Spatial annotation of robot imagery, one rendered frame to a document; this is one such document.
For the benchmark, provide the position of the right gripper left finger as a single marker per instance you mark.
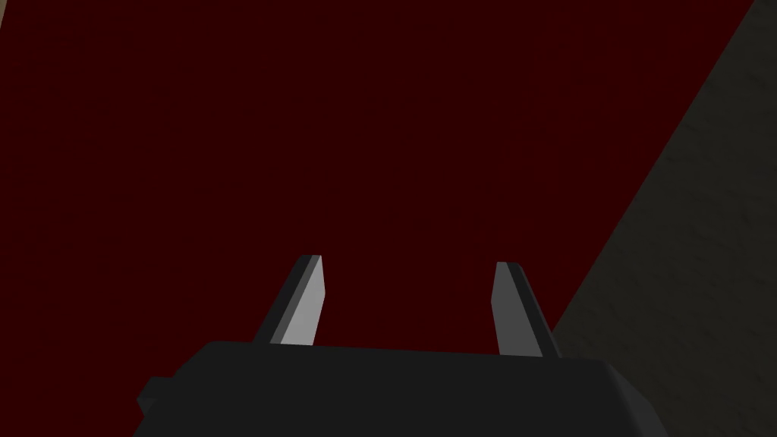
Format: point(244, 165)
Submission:
point(298, 309)

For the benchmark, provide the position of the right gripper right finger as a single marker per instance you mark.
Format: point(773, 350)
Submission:
point(517, 315)

